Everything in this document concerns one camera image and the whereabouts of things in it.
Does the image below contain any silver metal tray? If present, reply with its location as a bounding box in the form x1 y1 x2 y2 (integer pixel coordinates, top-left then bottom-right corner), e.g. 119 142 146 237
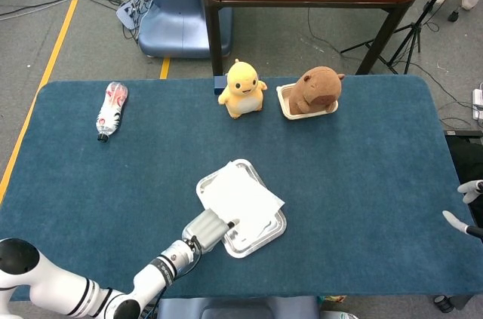
195 158 288 259

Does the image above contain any white power strip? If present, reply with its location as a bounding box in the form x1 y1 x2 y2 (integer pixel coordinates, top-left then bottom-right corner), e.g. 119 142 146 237
471 87 483 121

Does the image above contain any yellow plush toy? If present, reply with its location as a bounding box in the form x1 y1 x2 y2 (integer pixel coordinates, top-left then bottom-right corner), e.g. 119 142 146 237
217 58 269 120

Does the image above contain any grey power strip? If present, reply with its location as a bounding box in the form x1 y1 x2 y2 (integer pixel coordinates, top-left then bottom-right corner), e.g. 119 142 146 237
115 0 152 29

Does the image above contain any black round knob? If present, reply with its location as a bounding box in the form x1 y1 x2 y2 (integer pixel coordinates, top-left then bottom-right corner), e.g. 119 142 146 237
432 294 456 314

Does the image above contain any beige plastic container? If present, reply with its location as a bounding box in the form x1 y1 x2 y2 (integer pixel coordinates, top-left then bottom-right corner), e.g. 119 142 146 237
275 82 339 121

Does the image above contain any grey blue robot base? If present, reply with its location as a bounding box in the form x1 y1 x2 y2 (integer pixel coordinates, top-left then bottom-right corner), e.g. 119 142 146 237
156 296 321 319

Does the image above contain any blue felt table cloth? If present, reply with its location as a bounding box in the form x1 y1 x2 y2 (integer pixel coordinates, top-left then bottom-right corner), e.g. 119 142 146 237
0 74 483 301

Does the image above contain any black tripod stand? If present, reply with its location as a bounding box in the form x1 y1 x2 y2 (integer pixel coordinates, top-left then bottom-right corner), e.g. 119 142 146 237
340 0 483 75

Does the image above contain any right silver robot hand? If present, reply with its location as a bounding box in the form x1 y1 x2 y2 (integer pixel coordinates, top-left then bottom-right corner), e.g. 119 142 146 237
441 179 483 239

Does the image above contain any black seat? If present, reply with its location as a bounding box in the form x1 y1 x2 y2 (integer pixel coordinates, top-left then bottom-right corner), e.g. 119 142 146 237
445 136 483 184

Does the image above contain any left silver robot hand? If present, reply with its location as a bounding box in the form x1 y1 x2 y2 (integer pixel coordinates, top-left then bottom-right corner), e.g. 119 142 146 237
181 208 241 254

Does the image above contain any small blue box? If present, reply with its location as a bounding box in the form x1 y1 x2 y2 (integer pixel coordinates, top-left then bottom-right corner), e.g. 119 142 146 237
213 75 229 97

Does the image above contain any plastic bottle red white label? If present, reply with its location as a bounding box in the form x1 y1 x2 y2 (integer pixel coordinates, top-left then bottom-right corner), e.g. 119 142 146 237
95 81 130 143

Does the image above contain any brown capybara plush toy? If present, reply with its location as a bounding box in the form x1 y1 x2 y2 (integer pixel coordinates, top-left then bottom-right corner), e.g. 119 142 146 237
288 66 346 115

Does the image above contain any blue grey machine base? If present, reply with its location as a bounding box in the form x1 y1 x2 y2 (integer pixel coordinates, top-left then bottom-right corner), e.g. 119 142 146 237
137 0 233 59

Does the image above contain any white paper sheet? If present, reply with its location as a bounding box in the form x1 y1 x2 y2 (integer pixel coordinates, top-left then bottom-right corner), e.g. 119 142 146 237
203 161 286 237

